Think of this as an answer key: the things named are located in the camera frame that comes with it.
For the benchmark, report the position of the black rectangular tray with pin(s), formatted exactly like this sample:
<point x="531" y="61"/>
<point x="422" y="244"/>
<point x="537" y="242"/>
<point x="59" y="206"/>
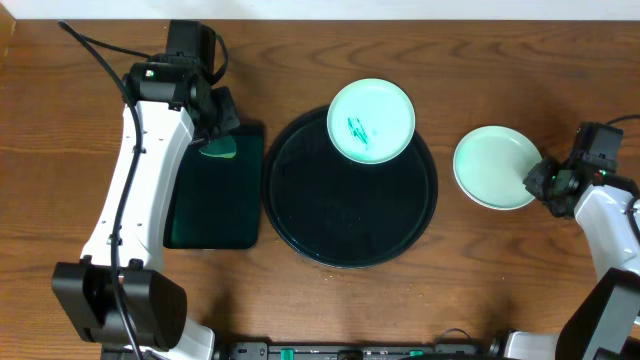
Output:
<point x="216" y="200"/>

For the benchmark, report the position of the white plate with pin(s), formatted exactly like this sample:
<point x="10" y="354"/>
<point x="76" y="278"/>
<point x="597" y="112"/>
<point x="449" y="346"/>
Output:
<point x="498" y="198"/>

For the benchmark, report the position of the green scrubbing sponge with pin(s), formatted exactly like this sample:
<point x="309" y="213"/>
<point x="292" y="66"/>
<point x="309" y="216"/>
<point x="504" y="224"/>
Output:
<point x="223" y="147"/>

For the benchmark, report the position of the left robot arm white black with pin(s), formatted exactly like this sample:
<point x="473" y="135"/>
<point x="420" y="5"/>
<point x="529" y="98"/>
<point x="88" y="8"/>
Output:
<point x="116" y="293"/>

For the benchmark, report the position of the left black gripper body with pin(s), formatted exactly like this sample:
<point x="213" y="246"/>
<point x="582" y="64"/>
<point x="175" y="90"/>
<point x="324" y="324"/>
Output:
<point x="223" y="120"/>

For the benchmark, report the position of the pale green back plate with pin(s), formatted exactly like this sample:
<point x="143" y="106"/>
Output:
<point x="371" y="121"/>

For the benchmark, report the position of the mint green plate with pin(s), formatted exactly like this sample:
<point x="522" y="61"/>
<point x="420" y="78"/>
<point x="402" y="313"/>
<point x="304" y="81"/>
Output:
<point x="494" y="157"/>

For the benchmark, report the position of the black round tray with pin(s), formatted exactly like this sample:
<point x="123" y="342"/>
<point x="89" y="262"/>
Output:
<point x="342" y="213"/>

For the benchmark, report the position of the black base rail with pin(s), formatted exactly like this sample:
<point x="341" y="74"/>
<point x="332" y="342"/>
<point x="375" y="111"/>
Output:
<point x="264" y="351"/>

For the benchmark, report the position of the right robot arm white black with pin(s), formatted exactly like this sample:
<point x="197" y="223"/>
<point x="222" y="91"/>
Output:
<point x="606" y="207"/>

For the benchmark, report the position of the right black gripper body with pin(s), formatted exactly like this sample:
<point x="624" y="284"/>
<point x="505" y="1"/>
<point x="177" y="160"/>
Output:
<point x="544" y="182"/>

